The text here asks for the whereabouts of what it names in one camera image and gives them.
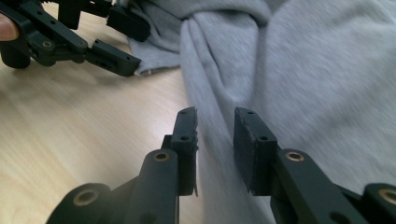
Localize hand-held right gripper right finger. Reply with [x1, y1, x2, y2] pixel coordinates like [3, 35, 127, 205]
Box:
[233, 106, 279, 197]

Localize grey shorts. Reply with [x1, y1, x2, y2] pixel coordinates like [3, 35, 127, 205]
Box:
[126, 0, 396, 224]

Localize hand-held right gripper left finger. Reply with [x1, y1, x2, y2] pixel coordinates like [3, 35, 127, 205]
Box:
[162, 105, 200, 198]

